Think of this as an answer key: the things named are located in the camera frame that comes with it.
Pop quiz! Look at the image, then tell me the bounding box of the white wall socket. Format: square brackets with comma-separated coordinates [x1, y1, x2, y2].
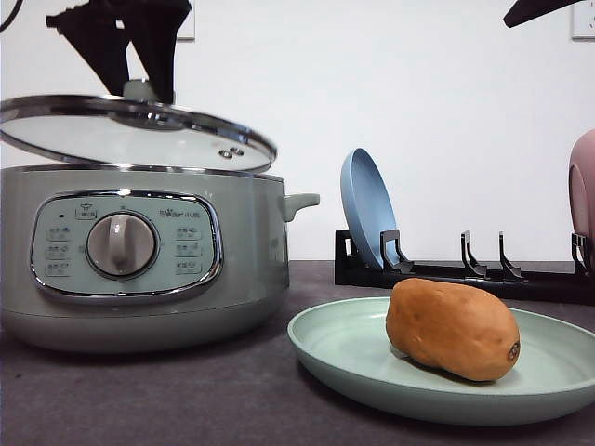
[571, 0, 595, 44]
[176, 0, 196, 44]

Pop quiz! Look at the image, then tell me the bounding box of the light green electric steamer pot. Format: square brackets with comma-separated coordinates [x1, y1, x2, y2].
[0, 164, 321, 354]

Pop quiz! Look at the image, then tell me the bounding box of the green plate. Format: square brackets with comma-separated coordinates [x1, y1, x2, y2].
[286, 296, 595, 426]

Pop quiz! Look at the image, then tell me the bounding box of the white wall socket left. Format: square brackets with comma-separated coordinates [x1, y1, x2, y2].
[176, 0, 196, 44]

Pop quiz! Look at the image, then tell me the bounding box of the white wall socket right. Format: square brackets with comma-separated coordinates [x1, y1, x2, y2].
[571, 0, 595, 44]

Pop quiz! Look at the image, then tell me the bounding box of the blue plate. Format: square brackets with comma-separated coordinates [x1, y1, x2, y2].
[340, 148, 397, 268]

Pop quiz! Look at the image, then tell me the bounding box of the pink plate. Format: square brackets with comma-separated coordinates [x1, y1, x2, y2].
[569, 128, 595, 243]

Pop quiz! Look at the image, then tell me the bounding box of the brown potato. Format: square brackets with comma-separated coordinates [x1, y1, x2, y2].
[386, 278, 522, 382]

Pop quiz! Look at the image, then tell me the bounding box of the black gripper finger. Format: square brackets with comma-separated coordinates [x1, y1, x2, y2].
[61, 29, 131, 96]
[129, 29, 179, 105]
[503, 0, 582, 28]

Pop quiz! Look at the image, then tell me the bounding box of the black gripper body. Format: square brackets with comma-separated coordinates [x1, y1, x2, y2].
[46, 0, 193, 35]

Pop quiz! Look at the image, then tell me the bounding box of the glass steamer lid green knob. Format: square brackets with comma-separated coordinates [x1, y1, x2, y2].
[0, 80, 278, 174]

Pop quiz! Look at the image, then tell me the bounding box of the black dish rack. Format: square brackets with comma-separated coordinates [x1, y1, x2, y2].
[335, 230, 595, 304]

